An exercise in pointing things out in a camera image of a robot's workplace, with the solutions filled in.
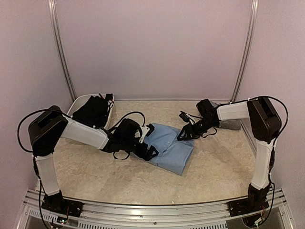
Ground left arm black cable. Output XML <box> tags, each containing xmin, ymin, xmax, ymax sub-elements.
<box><xmin>17</xmin><ymin>109</ymin><xmax>146</xmax><ymax>160</ymax></box>

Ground white plastic laundry basket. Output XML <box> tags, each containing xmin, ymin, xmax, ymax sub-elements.
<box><xmin>64</xmin><ymin>94</ymin><xmax>117</xmax><ymax>131</ymax></box>

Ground folded grey button shirt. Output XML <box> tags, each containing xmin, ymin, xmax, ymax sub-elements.
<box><xmin>213</xmin><ymin>102</ymin><xmax>241</xmax><ymax>131</ymax></box>

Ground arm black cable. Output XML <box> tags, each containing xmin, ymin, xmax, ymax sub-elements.
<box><xmin>17</xmin><ymin>109</ymin><xmax>146</xmax><ymax>160</ymax></box>
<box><xmin>262</xmin><ymin>96</ymin><xmax>289</xmax><ymax>144</ymax></box>

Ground aluminium corner post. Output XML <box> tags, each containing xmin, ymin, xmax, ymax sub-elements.
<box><xmin>230</xmin><ymin>0</ymin><xmax>259</xmax><ymax>102</ymax></box>
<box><xmin>48</xmin><ymin>0</ymin><xmax>76</xmax><ymax>102</ymax></box>

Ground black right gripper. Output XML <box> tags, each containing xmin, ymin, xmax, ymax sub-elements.
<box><xmin>178</xmin><ymin>117</ymin><xmax>218</xmax><ymax>140</ymax></box>

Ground light blue long sleeve shirt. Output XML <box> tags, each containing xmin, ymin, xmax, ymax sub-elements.
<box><xmin>144</xmin><ymin>123</ymin><xmax>194</xmax><ymax>175</ymax></box>

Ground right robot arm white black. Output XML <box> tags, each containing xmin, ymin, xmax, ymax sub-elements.
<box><xmin>177</xmin><ymin>96</ymin><xmax>282</xmax><ymax>217</ymax></box>

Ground right aluminium corner post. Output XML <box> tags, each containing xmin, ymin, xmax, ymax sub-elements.
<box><xmin>230</xmin><ymin>0</ymin><xmax>259</xmax><ymax>102</ymax></box>

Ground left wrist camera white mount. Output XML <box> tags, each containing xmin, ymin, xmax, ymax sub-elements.
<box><xmin>139</xmin><ymin>124</ymin><xmax>155</xmax><ymax>143</ymax></box>

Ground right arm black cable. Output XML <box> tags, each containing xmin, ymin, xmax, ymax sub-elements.
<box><xmin>262</xmin><ymin>96</ymin><xmax>289</xmax><ymax>144</ymax></box>

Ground left aluminium corner post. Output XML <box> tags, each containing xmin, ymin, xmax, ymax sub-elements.
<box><xmin>48</xmin><ymin>0</ymin><xmax>76</xmax><ymax>102</ymax></box>

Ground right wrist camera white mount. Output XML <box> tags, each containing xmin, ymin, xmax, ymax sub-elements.
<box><xmin>179</xmin><ymin>111</ymin><xmax>196</xmax><ymax>125</ymax></box>

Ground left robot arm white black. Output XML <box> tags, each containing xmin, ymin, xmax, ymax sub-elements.
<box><xmin>28</xmin><ymin>105</ymin><xmax>159</xmax><ymax>217</ymax></box>

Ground black garment in basket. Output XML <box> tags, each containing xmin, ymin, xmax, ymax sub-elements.
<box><xmin>71</xmin><ymin>93</ymin><xmax>114</xmax><ymax>127</ymax></box>

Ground front aluminium frame rail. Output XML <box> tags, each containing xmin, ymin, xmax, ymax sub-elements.
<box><xmin>16</xmin><ymin>188</ymin><xmax>294</xmax><ymax>229</ymax></box>

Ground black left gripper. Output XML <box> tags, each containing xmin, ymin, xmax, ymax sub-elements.
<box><xmin>122</xmin><ymin>138</ymin><xmax>159</xmax><ymax>161</ymax></box>

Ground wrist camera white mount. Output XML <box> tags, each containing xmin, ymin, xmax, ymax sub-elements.
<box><xmin>179</xmin><ymin>111</ymin><xmax>196</xmax><ymax>125</ymax></box>
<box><xmin>139</xmin><ymin>124</ymin><xmax>155</xmax><ymax>143</ymax></box>

